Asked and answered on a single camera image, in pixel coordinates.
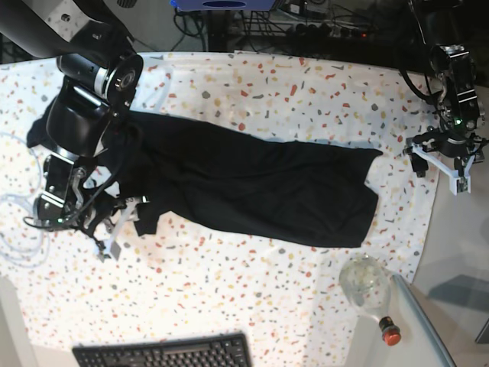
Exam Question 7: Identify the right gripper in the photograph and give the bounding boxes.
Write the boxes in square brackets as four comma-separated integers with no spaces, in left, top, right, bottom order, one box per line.
[24,147,150,262]

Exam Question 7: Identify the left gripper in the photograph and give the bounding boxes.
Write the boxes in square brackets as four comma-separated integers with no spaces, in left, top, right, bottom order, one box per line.
[404,126,488,195]

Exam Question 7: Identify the black t-shirt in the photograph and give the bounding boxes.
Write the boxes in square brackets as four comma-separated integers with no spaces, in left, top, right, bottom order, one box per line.
[25,109,384,249]

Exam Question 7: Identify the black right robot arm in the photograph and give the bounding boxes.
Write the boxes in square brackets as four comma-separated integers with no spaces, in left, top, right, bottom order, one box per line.
[1,1,146,261]

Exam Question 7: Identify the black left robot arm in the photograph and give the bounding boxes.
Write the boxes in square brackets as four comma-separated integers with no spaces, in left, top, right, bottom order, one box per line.
[400,1,488,195]

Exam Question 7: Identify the terrazzo pattern tablecloth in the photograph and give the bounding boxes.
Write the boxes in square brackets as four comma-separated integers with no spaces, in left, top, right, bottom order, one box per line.
[1,53,439,366]

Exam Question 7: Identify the clear bottle with red cap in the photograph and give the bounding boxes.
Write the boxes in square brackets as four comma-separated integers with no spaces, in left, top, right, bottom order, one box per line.
[338,254,402,346]

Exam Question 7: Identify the black computer keyboard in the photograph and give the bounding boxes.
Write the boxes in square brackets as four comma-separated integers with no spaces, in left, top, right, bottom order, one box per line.
[72,333,253,367]

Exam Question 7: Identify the black power strip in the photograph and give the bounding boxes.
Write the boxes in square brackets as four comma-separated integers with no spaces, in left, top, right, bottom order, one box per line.
[286,21,371,40]

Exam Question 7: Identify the blue box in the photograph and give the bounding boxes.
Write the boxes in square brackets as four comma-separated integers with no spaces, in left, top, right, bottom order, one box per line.
[170,0,283,11]

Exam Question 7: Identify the white coiled cable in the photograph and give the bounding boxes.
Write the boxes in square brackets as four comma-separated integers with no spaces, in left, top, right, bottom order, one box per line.
[0,132,51,267]

